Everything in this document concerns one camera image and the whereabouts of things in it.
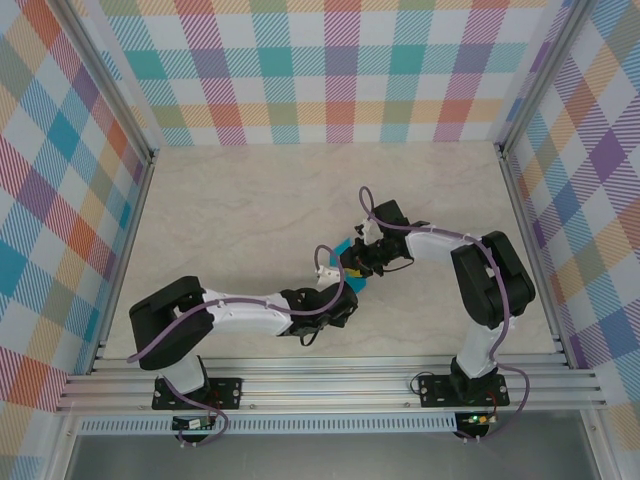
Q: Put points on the teal cloth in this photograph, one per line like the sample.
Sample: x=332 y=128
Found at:
x=360 y=287

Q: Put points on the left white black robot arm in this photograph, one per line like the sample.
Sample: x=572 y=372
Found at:
x=250 y=320

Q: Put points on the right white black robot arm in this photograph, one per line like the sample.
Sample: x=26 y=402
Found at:
x=435 y=247

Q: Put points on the grey metal panel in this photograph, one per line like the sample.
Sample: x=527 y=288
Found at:
x=325 y=457

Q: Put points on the small dark circuit board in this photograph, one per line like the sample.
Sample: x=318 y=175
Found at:
x=192 y=424

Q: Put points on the small circuit board yellow connector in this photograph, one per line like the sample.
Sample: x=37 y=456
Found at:
x=477 y=419

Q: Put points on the long aluminium mounting rail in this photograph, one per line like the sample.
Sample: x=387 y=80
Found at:
x=325 y=385

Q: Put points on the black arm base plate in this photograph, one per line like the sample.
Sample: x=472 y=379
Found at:
x=230 y=392
x=432 y=392

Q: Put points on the aluminium side rail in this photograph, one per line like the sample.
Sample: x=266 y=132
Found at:
x=531 y=250
x=126 y=250

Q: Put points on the aluminium corner post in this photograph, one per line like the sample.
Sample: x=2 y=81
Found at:
x=107 y=80
x=540 y=75

